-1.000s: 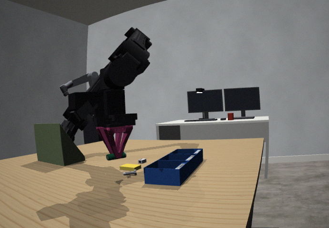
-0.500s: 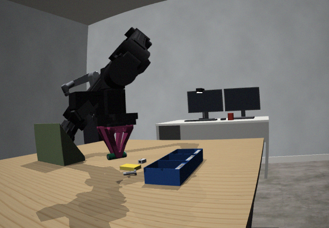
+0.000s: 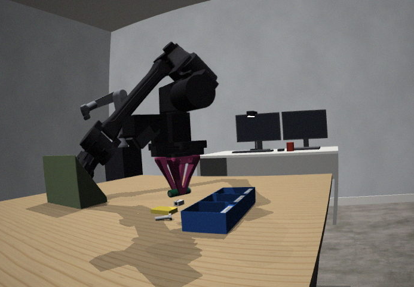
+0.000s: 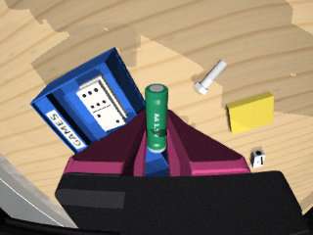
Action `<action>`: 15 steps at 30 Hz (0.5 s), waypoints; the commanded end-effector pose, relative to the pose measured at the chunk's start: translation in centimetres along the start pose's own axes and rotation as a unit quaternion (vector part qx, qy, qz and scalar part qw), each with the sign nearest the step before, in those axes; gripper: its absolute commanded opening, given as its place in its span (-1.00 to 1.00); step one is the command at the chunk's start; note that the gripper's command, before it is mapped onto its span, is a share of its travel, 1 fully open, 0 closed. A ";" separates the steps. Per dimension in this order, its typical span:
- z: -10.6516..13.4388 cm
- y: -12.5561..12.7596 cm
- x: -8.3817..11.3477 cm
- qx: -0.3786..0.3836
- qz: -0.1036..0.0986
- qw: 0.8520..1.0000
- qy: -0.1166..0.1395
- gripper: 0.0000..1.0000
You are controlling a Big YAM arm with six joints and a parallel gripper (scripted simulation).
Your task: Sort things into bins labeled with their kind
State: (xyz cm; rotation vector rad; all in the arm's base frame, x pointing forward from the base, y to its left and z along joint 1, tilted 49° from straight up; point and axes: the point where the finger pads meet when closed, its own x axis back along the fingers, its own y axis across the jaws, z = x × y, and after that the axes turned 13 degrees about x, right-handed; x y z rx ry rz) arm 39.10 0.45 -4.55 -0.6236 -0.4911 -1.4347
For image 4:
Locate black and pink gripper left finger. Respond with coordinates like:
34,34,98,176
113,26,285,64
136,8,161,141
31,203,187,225
63,110,147,176

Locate green aa battery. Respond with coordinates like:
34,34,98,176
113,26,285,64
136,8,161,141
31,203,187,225
145,83,168,153

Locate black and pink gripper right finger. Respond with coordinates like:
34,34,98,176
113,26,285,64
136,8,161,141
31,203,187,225
166,110,251,176

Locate white domino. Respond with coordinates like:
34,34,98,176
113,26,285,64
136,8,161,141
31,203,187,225
76,79,126,131
79,74,128,118

